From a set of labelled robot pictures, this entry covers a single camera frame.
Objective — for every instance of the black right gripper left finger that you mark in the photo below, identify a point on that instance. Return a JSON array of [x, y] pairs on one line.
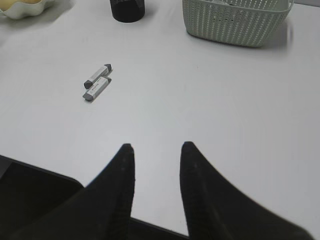
[[100, 211]]

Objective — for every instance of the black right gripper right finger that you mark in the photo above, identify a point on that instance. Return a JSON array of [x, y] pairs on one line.
[[216, 210]]

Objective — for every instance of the grey white eraser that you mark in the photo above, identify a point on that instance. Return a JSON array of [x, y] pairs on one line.
[[98, 86], [103, 71]]

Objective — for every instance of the translucent white wavy plate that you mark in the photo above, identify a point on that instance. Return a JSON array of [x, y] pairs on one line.
[[21, 10]]

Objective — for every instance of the yellow mango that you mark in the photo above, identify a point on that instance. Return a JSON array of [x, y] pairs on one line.
[[7, 3]]

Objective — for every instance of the waste paper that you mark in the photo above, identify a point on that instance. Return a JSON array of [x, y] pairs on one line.
[[221, 2]]

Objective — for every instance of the pale green plastic basket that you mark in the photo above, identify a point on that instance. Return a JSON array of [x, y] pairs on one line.
[[249, 23]]

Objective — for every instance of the black mesh pen holder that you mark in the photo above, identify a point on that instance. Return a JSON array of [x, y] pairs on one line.
[[127, 11]]

